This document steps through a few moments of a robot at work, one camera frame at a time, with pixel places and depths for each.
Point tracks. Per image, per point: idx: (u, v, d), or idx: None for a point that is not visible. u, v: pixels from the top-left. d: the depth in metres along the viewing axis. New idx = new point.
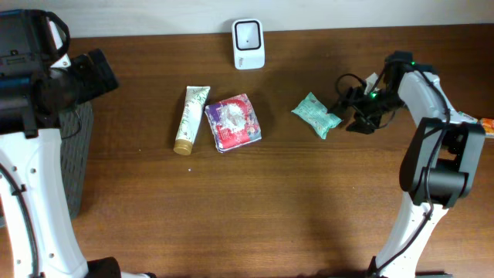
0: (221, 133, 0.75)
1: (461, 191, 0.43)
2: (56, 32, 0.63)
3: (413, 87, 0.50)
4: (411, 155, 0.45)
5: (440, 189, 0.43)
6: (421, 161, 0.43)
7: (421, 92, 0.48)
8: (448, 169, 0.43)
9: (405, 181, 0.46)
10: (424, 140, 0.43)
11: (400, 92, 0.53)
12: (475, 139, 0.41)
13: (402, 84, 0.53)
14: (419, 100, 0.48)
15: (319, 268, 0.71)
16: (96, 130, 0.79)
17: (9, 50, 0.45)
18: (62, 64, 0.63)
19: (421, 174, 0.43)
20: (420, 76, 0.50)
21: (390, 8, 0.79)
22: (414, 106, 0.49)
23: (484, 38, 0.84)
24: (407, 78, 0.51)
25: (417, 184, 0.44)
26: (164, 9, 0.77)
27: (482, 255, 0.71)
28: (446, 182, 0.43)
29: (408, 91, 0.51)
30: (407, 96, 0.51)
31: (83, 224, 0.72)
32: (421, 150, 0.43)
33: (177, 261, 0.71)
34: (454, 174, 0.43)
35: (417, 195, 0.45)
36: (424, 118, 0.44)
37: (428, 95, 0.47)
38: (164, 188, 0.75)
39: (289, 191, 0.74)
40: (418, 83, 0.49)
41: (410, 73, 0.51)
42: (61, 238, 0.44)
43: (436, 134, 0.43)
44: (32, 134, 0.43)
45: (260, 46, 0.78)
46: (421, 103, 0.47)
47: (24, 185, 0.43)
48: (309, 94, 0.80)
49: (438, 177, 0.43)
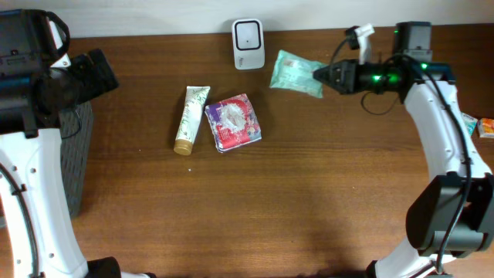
0: (221, 133, 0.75)
1: (478, 245, 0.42)
2: (56, 32, 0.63)
3: (424, 110, 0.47)
4: (423, 211, 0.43)
5: (455, 246, 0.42)
6: (437, 224, 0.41)
7: (436, 123, 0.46)
8: (465, 226, 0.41)
9: (415, 236, 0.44)
10: (441, 202, 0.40)
11: (408, 103, 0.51)
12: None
13: (410, 96, 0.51)
14: (434, 134, 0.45)
15: (319, 268, 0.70)
16: (96, 130, 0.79)
17: (9, 50, 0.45)
18: (62, 64, 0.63)
19: (435, 236, 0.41)
20: (432, 93, 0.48)
21: (391, 8, 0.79)
22: (428, 135, 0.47)
23: (483, 37, 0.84)
24: (417, 94, 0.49)
25: (430, 244, 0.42)
26: (164, 9, 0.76)
27: (482, 255, 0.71)
28: (462, 239, 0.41)
29: (418, 110, 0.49)
30: (418, 116, 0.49)
31: (83, 224, 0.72)
32: (437, 212, 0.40)
33: (177, 262, 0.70)
34: (471, 231, 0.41)
35: (429, 252, 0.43)
36: (441, 177, 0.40)
37: (444, 130, 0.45)
38: (164, 188, 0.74)
39: (289, 191, 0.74)
40: (432, 108, 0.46)
41: (421, 86, 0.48)
42: (62, 238, 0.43)
43: (455, 198, 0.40)
44: (32, 134, 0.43)
45: (260, 46, 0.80)
46: (436, 139, 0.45)
47: (24, 185, 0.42)
48: (280, 54, 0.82)
49: (455, 236, 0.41)
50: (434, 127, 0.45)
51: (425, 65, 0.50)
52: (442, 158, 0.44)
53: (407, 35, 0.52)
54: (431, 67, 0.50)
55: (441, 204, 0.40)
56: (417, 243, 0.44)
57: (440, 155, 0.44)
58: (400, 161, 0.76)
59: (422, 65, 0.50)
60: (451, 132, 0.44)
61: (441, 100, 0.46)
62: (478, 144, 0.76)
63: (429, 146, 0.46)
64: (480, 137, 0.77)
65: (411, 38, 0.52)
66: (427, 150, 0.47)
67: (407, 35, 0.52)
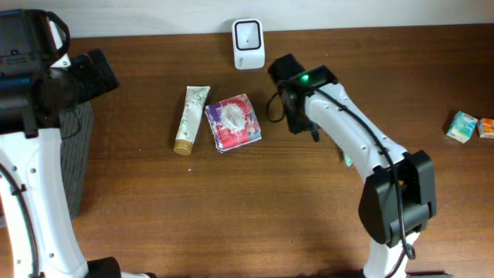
0: (221, 133, 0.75)
1: (428, 215, 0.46)
2: (56, 32, 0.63)
3: (328, 117, 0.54)
4: (371, 208, 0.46)
5: (411, 225, 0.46)
6: (387, 217, 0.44)
7: (340, 125, 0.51)
8: (410, 205, 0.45)
9: (376, 232, 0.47)
10: (384, 199, 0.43)
11: (310, 116, 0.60)
12: (425, 170, 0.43)
13: (309, 110, 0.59)
14: (348, 137, 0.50)
15: (319, 268, 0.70)
16: (96, 130, 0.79)
17: (9, 50, 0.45)
18: (62, 64, 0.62)
19: (392, 225, 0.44)
20: (326, 102, 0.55)
21: (390, 8, 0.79)
22: (341, 139, 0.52)
23: (482, 38, 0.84)
24: (316, 107, 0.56)
25: (390, 235, 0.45)
26: (164, 9, 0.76)
27: (482, 255, 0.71)
28: (414, 217, 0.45)
29: (323, 119, 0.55)
30: (325, 123, 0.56)
31: (83, 223, 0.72)
32: (384, 208, 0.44)
33: (177, 262, 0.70)
34: (417, 205, 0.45)
35: (395, 241, 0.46)
36: (370, 177, 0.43)
37: (353, 129, 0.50)
38: (164, 188, 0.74)
39: (288, 191, 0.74)
40: (334, 114, 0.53)
41: (312, 99, 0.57)
42: (61, 239, 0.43)
43: (391, 188, 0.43)
44: (32, 134, 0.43)
45: (260, 46, 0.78)
46: (348, 140, 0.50)
47: (24, 185, 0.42)
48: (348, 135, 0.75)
49: (408, 219, 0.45)
50: (343, 130, 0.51)
51: (306, 75, 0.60)
52: (362, 155, 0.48)
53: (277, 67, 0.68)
54: (312, 75, 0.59)
55: (381, 201, 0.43)
56: (380, 238, 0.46)
57: (358, 154, 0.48)
58: None
59: (303, 77, 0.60)
60: (359, 128, 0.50)
61: (335, 104, 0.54)
62: (478, 144, 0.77)
63: (347, 148, 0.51)
64: (480, 137, 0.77)
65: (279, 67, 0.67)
66: (348, 153, 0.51)
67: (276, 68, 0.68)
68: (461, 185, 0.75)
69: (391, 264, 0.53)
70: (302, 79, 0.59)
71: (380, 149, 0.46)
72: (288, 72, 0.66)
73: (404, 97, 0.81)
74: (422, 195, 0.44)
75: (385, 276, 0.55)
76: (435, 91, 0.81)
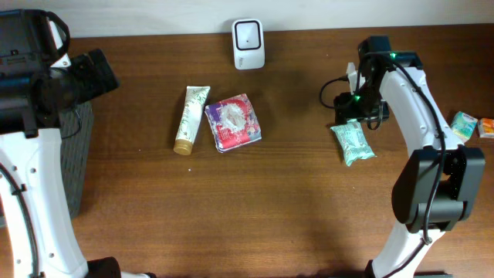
0: (221, 133, 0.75)
1: (460, 217, 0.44)
2: (56, 32, 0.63)
3: (397, 93, 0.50)
4: (405, 184, 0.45)
5: (439, 218, 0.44)
6: (418, 195, 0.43)
7: (408, 103, 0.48)
8: (445, 197, 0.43)
9: (401, 211, 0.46)
10: (423, 176, 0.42)
11: (382, 92, 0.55)
12: (475, 166, 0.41)
13: (383, 86, 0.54)
14: (410, 113, 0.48)
15: (319, 268, 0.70)
16: (96, 130, 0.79)
17: (9, 50, 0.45)
18: (62, 64, 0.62)
19: (419, 207, 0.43)
20: (405, 79, 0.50)
21: (390, 8, 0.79)
22: (403, 116, 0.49)
23: (482, 37, 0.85)
24: (390, 81, 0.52)
25: (415, 215, 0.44)
26: (164, 9, 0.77)
27: (483, 255, 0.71)
28: (444, 211, 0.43)
29: (394, 95, 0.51)
30: (392, 100, 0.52)
31: (83, 223, 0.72)
32: (418, 184, 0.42)
33: (177, 262, 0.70)
34: (452, 201, 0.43)
35: (415, 226, 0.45)
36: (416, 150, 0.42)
37: (417, 108, 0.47)
38: (163, 188, 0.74)
39: (289, 191, 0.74)
40: (406, 91, 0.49)
41: (391, 72, 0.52)
42: (61, 239, 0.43)
43: (432, 168, 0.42)
44: (32, 134, 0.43)
45: (260, 46, 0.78)
46: (411, 118, 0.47)
47: (24, 185, 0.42)
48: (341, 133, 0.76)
49: (438, 210, 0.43)
50: (408, 106, 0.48)
51: (394, 54, 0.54)
52: (418, 135, 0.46)
53: (368, 42, 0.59)
54: (400, 55, 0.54)
55: (419, 175, 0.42)
56: (402, 217, 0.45)
57: (416, 133, 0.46)
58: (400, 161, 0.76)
59: (392, 55, 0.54)
60: (424, 108, 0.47)
61: (411, 83, 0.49)
62: (478, 144, 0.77)
63: (406, 126, 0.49)
64: (480, 137, 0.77)
65: (370, 44, 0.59)
66: (404, 131, 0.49)
67: (367, 44, 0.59)
68: None
69: (401, 259, 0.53)
70: (390, 57, 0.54)
71: (438, 133, 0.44)
72: (380, 49, 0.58)
73: None
74: (461, 191, 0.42)
75: (391, 269, 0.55)
76: (435, 91, 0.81)
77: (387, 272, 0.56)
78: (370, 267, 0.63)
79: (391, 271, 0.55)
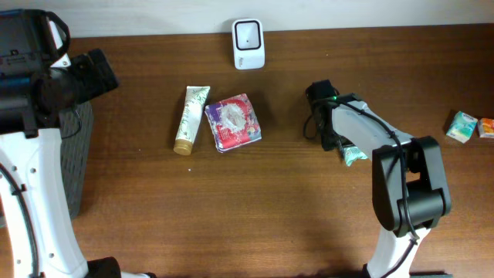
0: (221, 133, 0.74)
1: (441, 208, 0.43)
2: (56, 32, 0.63)
3: (346, 120, 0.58)
4: (378, 189, 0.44)
5: (422, 216, 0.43)
6: (395, 196, 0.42)
7: (354, 122, 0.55)
8: (421, 192, 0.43)
9: (384, 218, 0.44)
10: (390, 175, 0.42)
11: (336, 127, 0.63)
12: (432, 153, 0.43)
13: (336, 120, 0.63)
14: (359, 131, 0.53)
15: (319, 268, 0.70)
16: (96, 130, 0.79)
17: (9, 50, 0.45)
18: (62, 64, 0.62)
19: (400, 208, 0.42)
20: (348, 110, 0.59)
21: (390, 8, 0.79)
22: (356, 136, 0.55)
23: (482, 38, 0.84)
24: (340, 114, 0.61)
25: (400, 220, 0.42)
26: (164, 9, 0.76)
27: (482, 255, 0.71)
28: (424, 206, 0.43)
29: (346, 125, 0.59)
30: (346, 130, 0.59)
31: (83, 223, 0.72)
32: (390, 185, 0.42)
33: (177, 261, 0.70)
34: (428, 194, 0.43)
35: (403, 230, 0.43)
36: (375, 152, 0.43)
37: (363, 123, 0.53)
38: (163, 188, 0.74)
39: (289, 191, 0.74)
40: (352, 116, 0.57)
41: (337, 109, 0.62)
42: (62, 239, 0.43)
43: (396, 165, 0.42)
44: (32, 134, 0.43)
45: (260, 46, 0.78)
46: (360, 134, 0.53)
47: (24, 185, 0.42)
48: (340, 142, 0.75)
49: (417, 206, 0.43)
50: (356, 126, 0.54)
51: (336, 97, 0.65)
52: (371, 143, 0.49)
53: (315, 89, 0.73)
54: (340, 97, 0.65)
55: (387, 175, 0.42)
56: (387, 225, 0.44)
57: (369, 142, 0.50)
58: None
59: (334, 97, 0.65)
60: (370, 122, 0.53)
61: (355, 109, 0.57)
62: (478, 144, 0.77)
63: (361, 143, 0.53)
64: (480, 137, 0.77)
65: (316, 90, 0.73)
66: (361, 147, 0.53)
67: (313, 88, 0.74)
68: (461, 185, 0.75)
69: (394, 259, 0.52)
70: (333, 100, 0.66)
71: (388, 133, 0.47)
72: (323, 93, 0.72)
73: (404, 97, 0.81)
74: (430, 180, 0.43)
75: (386, 269, 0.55)
76: (435, 91, 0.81)
77: (384, 273, 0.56)
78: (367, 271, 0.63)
79: (387, 272, 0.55)
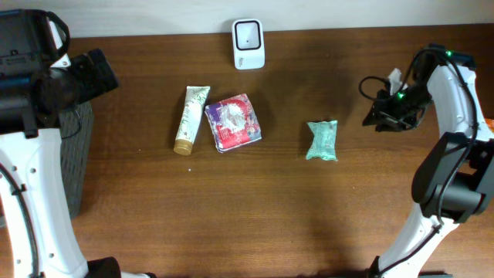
0: (221, 133, 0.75)
1: (475, 208, 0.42)
2: (56, 32, 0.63)
3: (436, 80, 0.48)
4: (428, 165, 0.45)
5: (452, 205, 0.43)
6: (437, 176, 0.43)
7: (449, 93, 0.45)
8: (465, 187, 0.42)
9: (418, 189, 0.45)
10: (444, 157, 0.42)
11: (428, 86, 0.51)
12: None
13: (432, 79, 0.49)
14: (446, 102, 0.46)
15: (319, 268, 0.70)
16: (96, 130, 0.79)
17: (9, 50, 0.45)
18: (62, 64, 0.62)
19: (436, 189, 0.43)
20: (453, 72, 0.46)
21: (390, 9, 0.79)
22: (440, 103, 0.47)
23: (483, 38, 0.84)
24: (438, 74, 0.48)
25: (431, 198, 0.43)
26: (164, 9, 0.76)
27: (483, 255, 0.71)
28: (460, 198, 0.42)
29: (438, 88, 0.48)
30: (435, 93, 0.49)
31: (83, 224, 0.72)
32: (439, 166, 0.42)
33: (177, 261, 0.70)
34: (470, 191, 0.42)
35: (428, 208, 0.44)
36: (447, 133, 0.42)
37: (457, 97, 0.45)
38: (163, 188, 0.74)
39: (289, 191, 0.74)
40: (450, 84, 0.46)
41: (444, 68, 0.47)
42: (61, 239, 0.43)
43: (458, 153, 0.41)
44: (32, 134, 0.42)
45: (260, 46, 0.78)
46: (448, 110, 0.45)
47: (24, 185, 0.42)
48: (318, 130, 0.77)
49: (453, 196, 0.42)
50: (448, 96, 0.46)
51: (450, 52, 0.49)
52: (453, 124, 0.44)
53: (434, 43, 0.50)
54: (458, 55, 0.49)
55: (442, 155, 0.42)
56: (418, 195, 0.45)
57: (451, 121, 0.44)
58: (400, 161, 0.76)
59: (448, 54, 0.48)
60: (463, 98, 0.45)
61: (459, 76, 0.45)
62: None
63: (442, 113, 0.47)
64: None
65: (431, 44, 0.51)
66: (438, 115, 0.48)
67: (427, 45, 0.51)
68: None
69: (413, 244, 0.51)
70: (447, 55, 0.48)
71: (473, 125, 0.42)
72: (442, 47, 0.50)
73: None
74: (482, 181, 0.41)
75: (398, 258, 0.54)
76: None
77: (392, 263, 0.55)
78: (375, 262, 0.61)
79: (398, 259, 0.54)
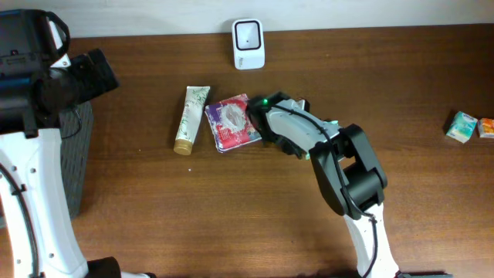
0: (221, 133, 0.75)
1: (379, 181, 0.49)
2: (56, 32, 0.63)
3: (279, 122, 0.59)
4: (322, 181, 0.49)
5: (365, 195, 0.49)
6: (336, 186, 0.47)
7: (292, 124, 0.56)
8: (360, 174, 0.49)
9: (335, 204, 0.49)
10: (326, 170, 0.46)
11: (276, 128, 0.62)
12: (358, 139, 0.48)
13: (277, 123, 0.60)
14: (294, 131, 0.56)
15: (319, 269, 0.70)
16: (95, 130, 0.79)
17: (9, 50, 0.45)
18: (62, 64, 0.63)
19: (343, 194, 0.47)
20: (279, 110, 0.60)
21: (390, 9, 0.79)
22: (292, 136, 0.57)
23: (482, 38, 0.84)
24: (272, 117, 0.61)
25: (348, 204, 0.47)
26: (164, 9, 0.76)
27: (482, 255, 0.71)
28: (364, 186, 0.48)
29: (282, 127, 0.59)
30: (287, 133, 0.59)
31: (83, 224, 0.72)
32: (329, 177, 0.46)
33: (177, 261, 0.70)
34: (365, 174, 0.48)
35: (353, 211, 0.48)
36: (311, 150, 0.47)
37: (298, 123, 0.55)
38: (163, 188, 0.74)
39: (289, 191, 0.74)
40: (285, 118, 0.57)
41: (271, 111, 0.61)
42: (61, 238, 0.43)
43: (329, 159, 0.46)
44: (32, 134, 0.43)
45: (260, 46, 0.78)
46: (298, 134, 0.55)
47: (24, 185, 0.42)
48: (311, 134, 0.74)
49: (357, 188, 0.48)
50: (290, 127, 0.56)
51: (266, 100, 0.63)
52: (307, 140, 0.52)
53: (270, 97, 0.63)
54: (272, 99, 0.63)
55: (324, 170, 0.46)
56: (340, 210, 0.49)
57: (305, 140, 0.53)
58: (400, 161, 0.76)
59: (265, 102, 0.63)
60: (302, 120, 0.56)
61: (285, 110, 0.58)
62: (478, 144, 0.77)
63: (299, 142, 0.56)
64: (480, 137, 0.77)
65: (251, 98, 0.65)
66: (300, 145, 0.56)
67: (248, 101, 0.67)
68: (462, 185, 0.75)
69: (370, 247, 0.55)
70: (264, 103, 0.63)
71: (319, 130, 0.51)
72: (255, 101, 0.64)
73: (404, 97, 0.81)
74: (363, 163, 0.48)
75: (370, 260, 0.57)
76: (435, 91, 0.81)
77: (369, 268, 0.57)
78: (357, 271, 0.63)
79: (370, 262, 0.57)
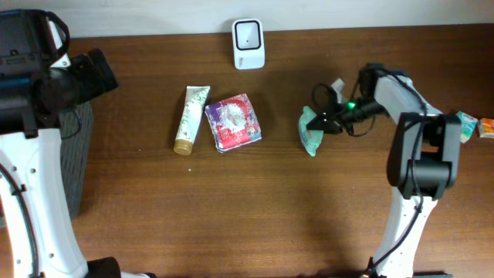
0: (221, 133, 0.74)
1: (446, 179, 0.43)
2: (56, 32, 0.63)
3: (384, 88, 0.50)
4: (394, 148, 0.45)
5: (426, 182, 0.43)
6: (405, 154, 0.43)
7: (399, 95, 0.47)
8: (434, 161, 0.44)
9: (393, 173, 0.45)
10: (406, 133, 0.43)
11: (377, 98, 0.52)
12: (455, 128, 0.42)
13: (378, 90, 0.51)
14: (395, 102, 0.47)
15: (319, 269, 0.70)
16: (95, 130, 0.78)
17: (9, 50, 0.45)
18: (62, 64, 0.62)
19: (407, 165, 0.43)
20: (394, 79, 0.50)
21: (390, 8, 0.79)
22: (390, 105, 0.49)
23: (482, 37, 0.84)
24: (382, 83, 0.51)
25: (405, 178, 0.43)
26: (164, 9, 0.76)
27: (482, 255, 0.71)
28: (431, 172, 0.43)
29: (386, 96, 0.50)
30: (387, 104, 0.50)
31: (83, 224, 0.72)
32: (404, 143, 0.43)
33: (177, 261, 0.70)
34: (438, 164, 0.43)
35: (405, 188, 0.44)
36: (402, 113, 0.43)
37: (407, 97, 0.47)
38: (163, 188, 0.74)
39: (289, 191, 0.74)
40: (394, 87, 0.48)
41: (384, 77, 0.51)
42: (62, 239, 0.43)
43: (415, 127, 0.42)
44: (32, 134, 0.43)
45: (260, 46, 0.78)
46: (398, 103, 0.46)
47: (24, 185, 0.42)
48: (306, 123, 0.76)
49: (423, 170, 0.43)
50: (397, 96, 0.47)
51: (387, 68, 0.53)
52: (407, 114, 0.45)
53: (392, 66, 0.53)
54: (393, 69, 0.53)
55: (404, 133, 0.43)
56: (394, 180, 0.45)
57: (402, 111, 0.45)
58: None
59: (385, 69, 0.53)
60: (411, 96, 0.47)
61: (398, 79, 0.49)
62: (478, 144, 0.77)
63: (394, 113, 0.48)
64: (480, 137, 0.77)
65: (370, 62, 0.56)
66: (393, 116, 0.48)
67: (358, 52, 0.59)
68: (462, 185, 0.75)
69: (400, 232, 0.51)
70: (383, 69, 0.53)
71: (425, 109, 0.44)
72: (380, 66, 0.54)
73: None
74: (444, 153, 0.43)
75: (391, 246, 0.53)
76: (435, 91, 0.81)
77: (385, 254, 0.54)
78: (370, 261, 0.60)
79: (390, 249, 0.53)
